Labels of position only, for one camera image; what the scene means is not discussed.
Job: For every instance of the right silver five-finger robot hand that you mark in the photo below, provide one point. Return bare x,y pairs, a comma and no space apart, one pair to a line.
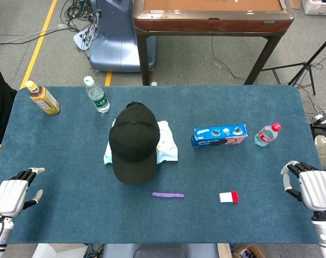
315,188

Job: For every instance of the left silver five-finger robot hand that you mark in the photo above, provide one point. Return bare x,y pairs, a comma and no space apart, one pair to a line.
9,194

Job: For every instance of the black baseball cap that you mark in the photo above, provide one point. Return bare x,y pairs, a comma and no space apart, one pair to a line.
134,139

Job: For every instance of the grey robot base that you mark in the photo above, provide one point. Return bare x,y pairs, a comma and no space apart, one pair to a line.
160,251

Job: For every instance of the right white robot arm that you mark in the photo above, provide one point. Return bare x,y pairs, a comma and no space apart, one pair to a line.
325,236

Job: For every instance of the blue table mat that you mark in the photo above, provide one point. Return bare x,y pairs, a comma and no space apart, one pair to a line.
71,188

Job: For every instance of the red-capped clear bottle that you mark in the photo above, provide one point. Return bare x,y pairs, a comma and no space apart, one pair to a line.
266,135

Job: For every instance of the white sheet under table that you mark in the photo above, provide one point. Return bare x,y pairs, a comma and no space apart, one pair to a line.
58,251

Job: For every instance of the white power strip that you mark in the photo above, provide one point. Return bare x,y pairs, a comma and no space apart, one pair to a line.
325,114

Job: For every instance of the white and red small box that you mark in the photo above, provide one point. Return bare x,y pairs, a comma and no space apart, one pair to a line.
227,197

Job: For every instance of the person in black clothing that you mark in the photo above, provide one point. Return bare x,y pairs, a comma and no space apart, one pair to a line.
0,107

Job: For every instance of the open cardboard box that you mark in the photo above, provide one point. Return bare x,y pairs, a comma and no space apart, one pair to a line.
249,252

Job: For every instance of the yellow-capped tea bottle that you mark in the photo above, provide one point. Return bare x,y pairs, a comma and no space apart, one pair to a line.
44,100

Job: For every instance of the blue Oreo cookie box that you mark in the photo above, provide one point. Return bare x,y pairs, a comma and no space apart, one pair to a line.
219,135

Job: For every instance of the black tripod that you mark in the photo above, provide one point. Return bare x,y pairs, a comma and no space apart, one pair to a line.
304,65

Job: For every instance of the green-label water bottle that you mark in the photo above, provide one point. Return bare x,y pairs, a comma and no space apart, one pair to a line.
98,98

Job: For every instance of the purple clay stick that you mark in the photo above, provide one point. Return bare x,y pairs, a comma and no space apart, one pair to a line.
168,194

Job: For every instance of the pale blue wet wipes pack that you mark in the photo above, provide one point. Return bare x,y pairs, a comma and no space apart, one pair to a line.
167,145

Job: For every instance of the white storage box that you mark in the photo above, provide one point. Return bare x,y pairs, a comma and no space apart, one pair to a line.
317,6

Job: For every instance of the blue machine base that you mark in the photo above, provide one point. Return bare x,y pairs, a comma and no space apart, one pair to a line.
117,40

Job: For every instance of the brown mahjong table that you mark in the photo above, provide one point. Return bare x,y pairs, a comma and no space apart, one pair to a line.
211,21

